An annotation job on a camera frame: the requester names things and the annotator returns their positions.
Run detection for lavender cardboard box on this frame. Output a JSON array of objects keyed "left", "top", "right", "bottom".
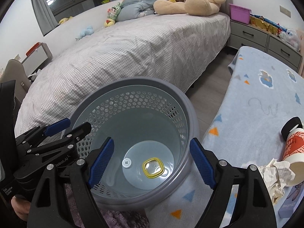
[{"left": 278, "top": 182, "right": 303, "bottom": 218}]

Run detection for white paper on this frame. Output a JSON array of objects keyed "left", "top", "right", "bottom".
[{"left": 258, "top": 158, "right": 295, "bottom": 205}]

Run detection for white bottle cap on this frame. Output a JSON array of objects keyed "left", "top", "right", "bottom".
[{"left": 122, "top": 158, "right": 132, "bottom": 168}]

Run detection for yellow plastic container lid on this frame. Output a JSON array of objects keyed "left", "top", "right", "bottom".
[{"left": 142, "top": 158, "right": 165, "bottom": 179}]

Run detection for grey perforated trash bin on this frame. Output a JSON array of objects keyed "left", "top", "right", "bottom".
[{"left": 70, "top": 77, "right": 200, "bottom": 211}]

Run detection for person's left hand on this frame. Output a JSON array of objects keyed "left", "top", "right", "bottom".
[{"left": 11, "top": 196, "right": 31, "bottom": 221}]

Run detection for purple fluffy rug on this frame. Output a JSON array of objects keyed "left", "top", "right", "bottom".
[{"left": 65, "top": 184, "right": 149, "bottom": 227}]

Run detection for grey chair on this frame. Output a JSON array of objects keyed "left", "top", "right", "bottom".
[{"left": 1, "top": 59, "right": 31, "bottom": 95}]

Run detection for light blue patterned blanket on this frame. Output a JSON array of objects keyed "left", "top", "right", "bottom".
[{"left": 145, "top": 46, "right": 303, "bottom": 227}]

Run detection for white red box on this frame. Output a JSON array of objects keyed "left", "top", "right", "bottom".
[{"left": 22, "top": 42, "right": 53, "bottom": 76}]

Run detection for red white paper cup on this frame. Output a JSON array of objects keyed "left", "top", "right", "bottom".
[{"left": 281, "top": 117, "right": 303, "bottom": 187}]

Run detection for small blue plush toy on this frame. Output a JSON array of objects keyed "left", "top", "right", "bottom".
[{"left": 76, "top": 26, "right": 94, "bottom": 41}]

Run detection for grey curtain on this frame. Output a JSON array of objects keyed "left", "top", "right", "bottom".
[{"left": 31, "top": 0, "right": 58, "bottom": 36}]

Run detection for yellow plush toy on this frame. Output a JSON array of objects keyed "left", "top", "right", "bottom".
[{"left": 58, "top": 17, "right": 73, "bottom": 25}]

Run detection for small green doll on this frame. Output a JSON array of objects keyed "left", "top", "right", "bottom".
[{"left": 104, "top": 2, "right": 122, "bottom": 27}]

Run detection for grey checked bed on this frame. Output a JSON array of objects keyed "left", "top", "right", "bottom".
[{"left": 14, "top": 12, "right": 230, "bottom": 135}]

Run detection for blue folded quilt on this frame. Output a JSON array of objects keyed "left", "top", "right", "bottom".
[{"left": 115, "top": 0, "right": 157, "bottom": 22}]

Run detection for grey drawer cabinet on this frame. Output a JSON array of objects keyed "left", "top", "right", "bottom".
[{"left": 228, "top": 20, "right": 302, "bottom": 72}]

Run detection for clear plastic bag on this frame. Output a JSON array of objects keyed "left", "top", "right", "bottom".
[{"left": 279, "top": 29, "right": 301, "bottom": 51}]

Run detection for gold gift boxes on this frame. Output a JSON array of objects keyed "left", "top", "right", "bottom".
[{"left": 250, "top": 15, "right": 282, "bottom": 36}]

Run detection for purple plastic tub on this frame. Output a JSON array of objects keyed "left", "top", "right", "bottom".
[{"left": 229, "top": 4, "right": 251, "bottom": 24}]

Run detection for large tan teddy bear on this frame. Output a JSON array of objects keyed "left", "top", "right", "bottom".
[{"left": 154, "top": 0, "right": 226, "bottom": 17}]

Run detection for wall socket plate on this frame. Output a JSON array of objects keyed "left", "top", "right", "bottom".
[{"left": 279, "top": 6, "right": 291, "bottom": 17}]

